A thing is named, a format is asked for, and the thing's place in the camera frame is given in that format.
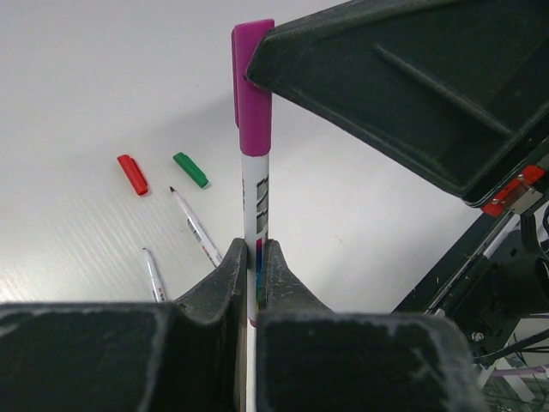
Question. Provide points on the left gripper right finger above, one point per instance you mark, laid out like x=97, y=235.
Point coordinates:
x=310, y=358

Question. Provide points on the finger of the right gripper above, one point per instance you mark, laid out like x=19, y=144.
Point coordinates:
x=454, y=91

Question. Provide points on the purple pen cap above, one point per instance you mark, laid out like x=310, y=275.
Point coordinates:
x=252, y=105

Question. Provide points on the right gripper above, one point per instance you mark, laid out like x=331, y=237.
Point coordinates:
x=496, y=273

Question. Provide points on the red pen cap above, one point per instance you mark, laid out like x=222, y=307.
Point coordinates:
x=134, y=174

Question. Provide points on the purple pen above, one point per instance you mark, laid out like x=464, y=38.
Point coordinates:
x=255, y=182

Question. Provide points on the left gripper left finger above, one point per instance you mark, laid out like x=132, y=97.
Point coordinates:
x=185, y=355

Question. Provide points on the green pen cap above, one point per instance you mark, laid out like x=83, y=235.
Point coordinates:
x=191, y=169

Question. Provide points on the green pen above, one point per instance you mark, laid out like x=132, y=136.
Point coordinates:
x=157, y=284

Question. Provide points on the red pen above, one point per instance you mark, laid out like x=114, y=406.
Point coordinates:
x=195, y=225

